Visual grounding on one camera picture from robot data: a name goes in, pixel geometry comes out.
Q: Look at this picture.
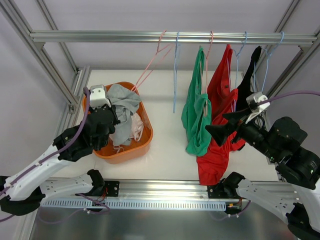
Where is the blue hanger under red shirt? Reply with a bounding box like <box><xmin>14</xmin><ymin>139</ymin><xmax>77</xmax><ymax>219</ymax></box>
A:
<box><xmin>226</xmin><ymin>31</ymin><xmax>249</xmax><ymax>113</ymax></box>

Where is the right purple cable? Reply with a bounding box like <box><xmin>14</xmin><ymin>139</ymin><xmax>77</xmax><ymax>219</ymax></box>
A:
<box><xmin>257</xmin><ymin>89</ymin><xmax>320</xmax><ymax>106</ymax></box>

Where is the aluminium front frame rail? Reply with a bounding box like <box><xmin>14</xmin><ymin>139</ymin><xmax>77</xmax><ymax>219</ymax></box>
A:
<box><xmin>28</xmin><ymin>177</ymin><xmax>300</xmax><ymax>201</ymax></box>

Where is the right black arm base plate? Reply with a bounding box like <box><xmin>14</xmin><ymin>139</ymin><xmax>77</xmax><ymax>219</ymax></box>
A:
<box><xmin>207</xmin><ymin>178</ymin><xmax>241</xmax><ymax>199</ymax></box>

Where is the pink wire hanger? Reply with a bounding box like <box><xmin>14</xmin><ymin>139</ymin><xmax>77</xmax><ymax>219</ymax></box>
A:
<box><xmin>131</xmin><ymin>30</ymin><xmax>173</xmax><ymax>92</ymax></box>

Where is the blue hanger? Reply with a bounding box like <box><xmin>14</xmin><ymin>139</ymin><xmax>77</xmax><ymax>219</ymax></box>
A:
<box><xmin>253</xmin><ymin>31</ymin><xmax>285</xmax><ymax>93</ymax></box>
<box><xmin>172</xmin><ymin>31</ymin><xmax>180</xmax><ymax>114</ymax></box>
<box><xmin>226</xmin><ymin>31</ymin><xmax>249</xmax><ymax>113</ymax></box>

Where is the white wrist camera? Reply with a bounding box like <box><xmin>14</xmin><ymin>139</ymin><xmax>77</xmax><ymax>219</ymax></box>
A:
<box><xmin>245</xmin><ymin>91</ymin><xmax>270</xmax><ymax>124</ymax></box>
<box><xmin>89</xmin><ymin>84</ymin><xmax>112</xmax><ymax>109</ymax></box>

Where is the blue hanger under black shirt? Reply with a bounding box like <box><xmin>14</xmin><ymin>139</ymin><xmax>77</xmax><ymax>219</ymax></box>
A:
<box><xmin>253</xmin><ymin>31</ymin><xmax>285</xmax><ymax>93</ymax></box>

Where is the white tank top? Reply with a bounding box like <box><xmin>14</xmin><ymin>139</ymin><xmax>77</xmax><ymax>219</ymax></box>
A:
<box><xmin>113</xmin><ymin>112</ymin><xmax>144</xmax><ymax>154</ymax></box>

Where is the purple cable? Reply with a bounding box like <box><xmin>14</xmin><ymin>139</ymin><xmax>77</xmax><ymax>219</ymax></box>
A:
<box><xmin>257</xmin><ymin>89</ymin><xmax>320</xmax><ymax>106</ymax></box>
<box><xmin>0</xmin><ymin>86</ymin><xmax>111</xmax><ymax>223</ymax></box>

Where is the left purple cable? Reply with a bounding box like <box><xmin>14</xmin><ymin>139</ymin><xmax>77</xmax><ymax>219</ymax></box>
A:
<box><xmin>0</xmin><ymin>86</ymin><xmax>111</xmax><ymax>223</ymax></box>

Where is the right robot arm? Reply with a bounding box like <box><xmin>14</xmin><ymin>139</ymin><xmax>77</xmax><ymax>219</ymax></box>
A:
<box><xmin>205</xmin><ymin>109</ymin><xmax>320</xmax><ymax>240</ymax></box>

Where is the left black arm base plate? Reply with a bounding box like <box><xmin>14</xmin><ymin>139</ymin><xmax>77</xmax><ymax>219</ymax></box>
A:
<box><xmin>101</xmin><ymin>180</ymin><xmax>120</xmax><ymax>197</ymax></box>

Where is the red shirt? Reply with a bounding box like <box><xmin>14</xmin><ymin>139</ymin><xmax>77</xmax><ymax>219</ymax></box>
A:
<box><xmin>196</xmin><ymin>44</ymin><xmax>246</xmax><ymax>186</ymax></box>

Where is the white slotted cable duct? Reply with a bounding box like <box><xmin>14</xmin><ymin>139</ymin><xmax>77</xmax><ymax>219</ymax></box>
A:
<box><xmin>42</xmin><ymin>198</ymin><xmax>227</xmax><ymax>212</ymax></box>

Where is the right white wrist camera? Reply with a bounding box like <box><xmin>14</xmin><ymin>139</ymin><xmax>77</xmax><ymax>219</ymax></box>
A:
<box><xmin>245</xmin><ymin>91</ymin><xmax>270</xmax><ymax>124</ymax></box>

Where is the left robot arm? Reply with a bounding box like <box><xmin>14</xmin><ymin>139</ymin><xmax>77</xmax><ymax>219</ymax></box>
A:
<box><xmin>0</xmin><ymin>105</ymin><xmax>120</xmax><ymax>216</ymax></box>

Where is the orange plastic basket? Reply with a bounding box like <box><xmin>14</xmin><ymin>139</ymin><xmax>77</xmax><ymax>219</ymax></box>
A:
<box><xmin>82</xmin><ymin>81</ymin><xmax>153</xmax><ymax>165</ymax></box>

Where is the black shirt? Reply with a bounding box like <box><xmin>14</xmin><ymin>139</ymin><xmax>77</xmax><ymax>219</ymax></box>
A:
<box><xmin>231</xmin><ymin>45</ymin><xmax>262</xmax><ymax>112</ymax></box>

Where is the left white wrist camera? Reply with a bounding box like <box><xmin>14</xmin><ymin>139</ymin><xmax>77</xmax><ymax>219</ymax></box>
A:
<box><xmin>89</xmin><ymin>84</ymin><xmax>112</xmax><ymax>109</ymax></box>

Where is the grey shirt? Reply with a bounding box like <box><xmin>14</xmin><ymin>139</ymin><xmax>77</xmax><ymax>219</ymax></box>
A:
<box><xmin>106</xmin><ymin>83</ymin><xmax>141</xmax><ymax>147</ymax></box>

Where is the aluminium hanging rail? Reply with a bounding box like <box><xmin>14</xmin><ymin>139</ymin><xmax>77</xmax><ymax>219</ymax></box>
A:
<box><xmin>29</xmin><ymin>30</ymin><xmax>318</xmax><ymax>47</ymax></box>

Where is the green shirt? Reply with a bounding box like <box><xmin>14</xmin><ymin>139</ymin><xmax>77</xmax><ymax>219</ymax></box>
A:
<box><xmin>181</xmin><ymin>47</ymin><xmax>212</xmax><ymax>157</ymax></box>

